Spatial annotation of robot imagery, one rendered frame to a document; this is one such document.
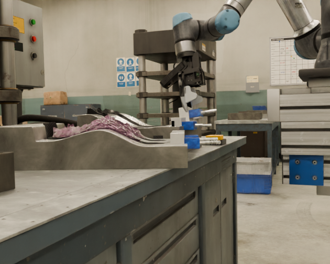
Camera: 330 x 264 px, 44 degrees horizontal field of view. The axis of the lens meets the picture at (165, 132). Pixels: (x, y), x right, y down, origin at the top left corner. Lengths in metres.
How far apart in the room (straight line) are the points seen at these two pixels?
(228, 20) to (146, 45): 4.23
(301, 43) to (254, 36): 6.21
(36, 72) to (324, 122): 1.41
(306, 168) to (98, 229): 0.63
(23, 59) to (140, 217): 1.24
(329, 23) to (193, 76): 0.51
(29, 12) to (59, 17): 7.39
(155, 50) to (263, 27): 2.99
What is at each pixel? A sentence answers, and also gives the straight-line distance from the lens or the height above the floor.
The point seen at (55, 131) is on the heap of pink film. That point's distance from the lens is 1.14.
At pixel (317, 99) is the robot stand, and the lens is 1.14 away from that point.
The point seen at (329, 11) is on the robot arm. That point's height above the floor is 1.19.
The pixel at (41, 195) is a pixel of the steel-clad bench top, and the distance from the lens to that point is 0.73.
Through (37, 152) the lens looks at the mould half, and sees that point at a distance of 1.05.
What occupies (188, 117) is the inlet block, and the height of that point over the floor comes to 0.91.
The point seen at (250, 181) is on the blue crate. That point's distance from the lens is 4.59.
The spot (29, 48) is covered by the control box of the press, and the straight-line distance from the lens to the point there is 2.06.
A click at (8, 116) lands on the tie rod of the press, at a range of 1.74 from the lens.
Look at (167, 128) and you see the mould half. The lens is 1.29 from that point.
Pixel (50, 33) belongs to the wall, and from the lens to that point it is 9.56.
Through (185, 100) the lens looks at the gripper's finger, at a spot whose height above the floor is 0.98.
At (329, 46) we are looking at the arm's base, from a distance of 1.16.
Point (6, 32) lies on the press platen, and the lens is 1.75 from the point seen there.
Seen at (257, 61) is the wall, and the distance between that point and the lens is 7.90.
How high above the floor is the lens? 0.94
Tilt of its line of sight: 3 degrees down
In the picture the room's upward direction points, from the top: 1 degrees counter-clockwise
